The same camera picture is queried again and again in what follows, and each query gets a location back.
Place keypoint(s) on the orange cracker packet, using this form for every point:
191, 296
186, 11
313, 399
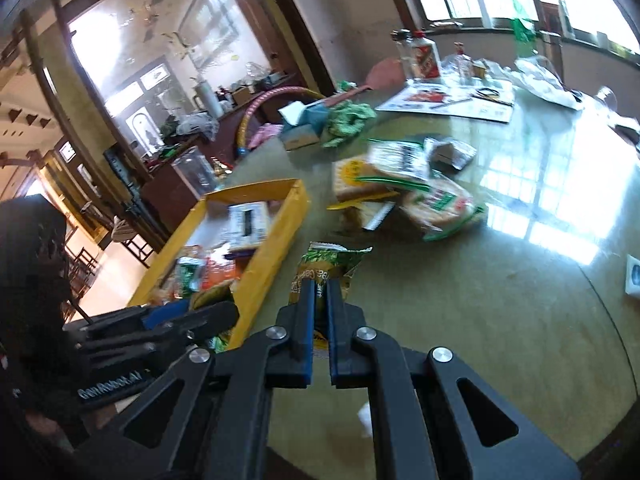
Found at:
222, 272

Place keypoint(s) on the green cloth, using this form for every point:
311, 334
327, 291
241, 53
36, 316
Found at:
350, 120

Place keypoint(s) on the yellow cardboard box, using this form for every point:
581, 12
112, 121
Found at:
280, 240

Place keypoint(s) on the beige cracker packet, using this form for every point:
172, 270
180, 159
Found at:
357, 177

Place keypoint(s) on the green plastic bag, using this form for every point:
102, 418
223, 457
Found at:
522, 27

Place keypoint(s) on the clear bottle with dark cap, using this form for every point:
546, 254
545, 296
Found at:
402, 57

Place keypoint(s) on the wooden chair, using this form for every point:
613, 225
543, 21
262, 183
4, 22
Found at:
135, 245

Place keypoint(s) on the white thermos jug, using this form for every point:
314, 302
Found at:
210, 102

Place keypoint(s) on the large glass jar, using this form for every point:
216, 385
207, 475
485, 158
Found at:
195, 170

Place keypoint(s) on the teal tissue box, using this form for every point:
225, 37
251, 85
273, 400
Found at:
300, 135

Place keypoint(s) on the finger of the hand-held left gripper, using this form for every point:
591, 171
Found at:
210, 317
165, 314

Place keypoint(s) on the pink hand fan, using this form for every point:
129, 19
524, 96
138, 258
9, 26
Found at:
387, 72

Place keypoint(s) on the printed paper poster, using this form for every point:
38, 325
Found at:
450, 105

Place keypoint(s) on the white box with black strip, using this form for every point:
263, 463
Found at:
240, 225

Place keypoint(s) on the small cardboard box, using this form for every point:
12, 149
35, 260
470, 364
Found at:
244, 95

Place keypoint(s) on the yellow packet with zigzag edge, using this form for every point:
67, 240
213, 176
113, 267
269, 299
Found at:
360, 210

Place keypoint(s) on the scissors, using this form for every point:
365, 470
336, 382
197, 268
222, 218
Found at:
487, 93

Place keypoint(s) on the white bottle with red label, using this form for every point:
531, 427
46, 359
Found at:
425, 60

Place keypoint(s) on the small glass bottle red cap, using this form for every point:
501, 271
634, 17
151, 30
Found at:
462, 67

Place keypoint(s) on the clear drinking glass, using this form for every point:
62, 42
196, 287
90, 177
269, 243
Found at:
606, 97

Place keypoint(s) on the white plastic bag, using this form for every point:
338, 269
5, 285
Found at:
195, 122

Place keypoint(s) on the pink hula hoop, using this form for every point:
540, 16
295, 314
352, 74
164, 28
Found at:
295, 89

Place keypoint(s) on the pink cloth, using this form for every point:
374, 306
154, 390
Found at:
265, 136

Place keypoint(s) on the green yellow snack packet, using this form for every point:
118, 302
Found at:
325, 262

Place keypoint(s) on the dark wooden cabinet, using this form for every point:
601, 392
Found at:
165, 195

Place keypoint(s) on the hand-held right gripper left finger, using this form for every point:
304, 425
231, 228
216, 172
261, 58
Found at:
310, 320

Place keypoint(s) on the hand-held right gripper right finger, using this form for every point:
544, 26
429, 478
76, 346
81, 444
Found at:
333, 325

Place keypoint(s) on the clear plastic bag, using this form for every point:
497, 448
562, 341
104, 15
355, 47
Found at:
545, 82

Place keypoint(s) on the white striped snack packet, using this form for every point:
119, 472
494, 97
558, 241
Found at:
400, 157

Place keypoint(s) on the dark silver snack packet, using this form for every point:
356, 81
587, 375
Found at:
452, 155

